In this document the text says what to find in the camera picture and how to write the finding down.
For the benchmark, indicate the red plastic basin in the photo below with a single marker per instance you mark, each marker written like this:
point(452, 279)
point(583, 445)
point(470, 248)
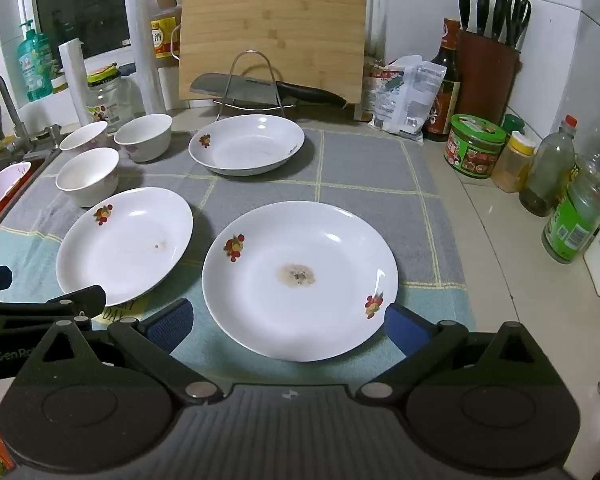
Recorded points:
point(2, 195)

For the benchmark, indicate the red-capped glass bottle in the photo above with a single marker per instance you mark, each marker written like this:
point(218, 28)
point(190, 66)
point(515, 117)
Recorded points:
point(545, 175)

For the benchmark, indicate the green lidded tin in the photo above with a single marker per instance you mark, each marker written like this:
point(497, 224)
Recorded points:
point(472, 155)

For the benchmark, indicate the white paper roll, short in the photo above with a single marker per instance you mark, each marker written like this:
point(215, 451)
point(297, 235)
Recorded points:
point(75, 85)

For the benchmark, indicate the grey checked dish mat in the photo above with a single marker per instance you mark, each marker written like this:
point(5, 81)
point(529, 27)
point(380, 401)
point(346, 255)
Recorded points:
point(330, 190)

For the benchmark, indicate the white paper roll, tall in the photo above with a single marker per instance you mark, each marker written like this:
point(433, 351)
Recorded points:
point(145, 60)

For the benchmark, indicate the white printed food bag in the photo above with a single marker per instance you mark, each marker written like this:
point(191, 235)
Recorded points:
point(415, 105)

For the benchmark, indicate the white floral bowl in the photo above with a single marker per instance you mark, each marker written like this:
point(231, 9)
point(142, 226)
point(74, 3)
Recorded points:
point(82, 135)
point(145, 135)
point(87, 180)

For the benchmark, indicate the dark soy sauce bottle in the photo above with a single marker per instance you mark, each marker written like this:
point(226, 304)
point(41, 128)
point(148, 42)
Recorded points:
point(442, 85)

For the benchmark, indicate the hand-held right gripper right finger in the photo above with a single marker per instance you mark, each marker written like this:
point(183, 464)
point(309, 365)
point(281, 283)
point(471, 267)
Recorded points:
point(407, 327)

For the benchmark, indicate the yellow-capped spice jar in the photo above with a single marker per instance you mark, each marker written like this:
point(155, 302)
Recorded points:
point(512, 170)

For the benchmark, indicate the metal faucet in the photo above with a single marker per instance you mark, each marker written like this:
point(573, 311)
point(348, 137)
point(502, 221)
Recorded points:
point(5, 105)

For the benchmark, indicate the brown cooking wine bottle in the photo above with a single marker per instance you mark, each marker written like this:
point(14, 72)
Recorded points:
point(162, 15)

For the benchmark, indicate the brown knife block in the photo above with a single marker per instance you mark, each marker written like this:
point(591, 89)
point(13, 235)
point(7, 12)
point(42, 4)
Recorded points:
point(485, 80)

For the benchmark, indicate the bamboo cutting board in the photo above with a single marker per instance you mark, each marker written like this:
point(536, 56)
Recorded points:
point(280, 25)

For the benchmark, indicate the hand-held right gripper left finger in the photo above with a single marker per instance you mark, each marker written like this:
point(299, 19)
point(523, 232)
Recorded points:
point(172, 322)

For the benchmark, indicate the green dish soap bottle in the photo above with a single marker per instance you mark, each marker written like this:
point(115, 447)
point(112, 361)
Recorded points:
point(35, 65)

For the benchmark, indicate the green-labelled plastic bottle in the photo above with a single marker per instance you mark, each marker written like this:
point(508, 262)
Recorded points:
point(570, 225)

